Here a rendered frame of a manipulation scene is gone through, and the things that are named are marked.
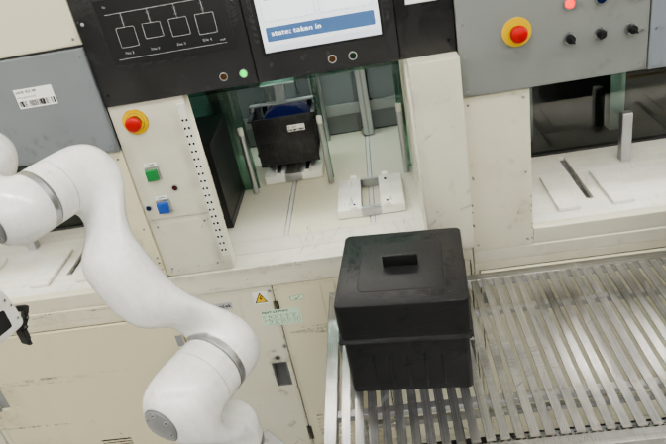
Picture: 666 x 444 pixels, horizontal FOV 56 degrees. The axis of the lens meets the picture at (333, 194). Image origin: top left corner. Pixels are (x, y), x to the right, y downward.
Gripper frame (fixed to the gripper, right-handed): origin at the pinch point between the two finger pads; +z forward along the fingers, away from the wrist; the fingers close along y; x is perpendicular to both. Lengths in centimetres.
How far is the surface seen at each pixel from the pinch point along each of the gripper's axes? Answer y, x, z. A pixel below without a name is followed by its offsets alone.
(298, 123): 112, -16, -7
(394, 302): 37, -78, 0
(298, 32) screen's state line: 70, -48, -49
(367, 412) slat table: 28, -71, 26
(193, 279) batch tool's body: 51, -8, 16
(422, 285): 43, -82, 0
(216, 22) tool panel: 62, -32, -55
